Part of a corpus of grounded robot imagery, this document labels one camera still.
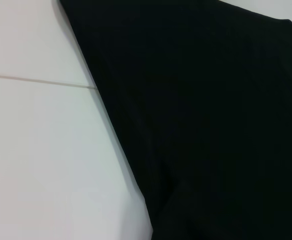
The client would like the black t-shirt with white print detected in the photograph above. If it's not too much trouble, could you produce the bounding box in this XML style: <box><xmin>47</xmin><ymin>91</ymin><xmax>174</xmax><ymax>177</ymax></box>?
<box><xmin>59</xmin><ymin>0</ymin><xmax>292</xmax><ymax>240</ymax></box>

